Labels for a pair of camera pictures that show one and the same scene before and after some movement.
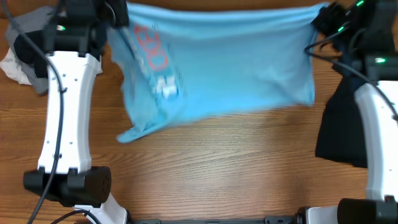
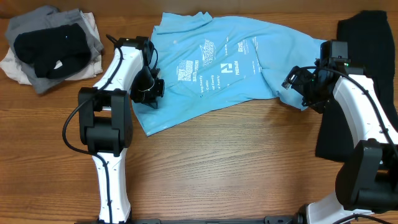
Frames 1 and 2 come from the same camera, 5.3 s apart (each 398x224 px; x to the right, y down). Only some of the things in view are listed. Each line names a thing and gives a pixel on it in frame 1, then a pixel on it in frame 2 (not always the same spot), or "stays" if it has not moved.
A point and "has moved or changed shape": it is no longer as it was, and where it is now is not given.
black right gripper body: [323, 19] to [298, 82]
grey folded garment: [33, 20] stays
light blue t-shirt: [181, 60] has moved or changed shape
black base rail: [279, 219] stays
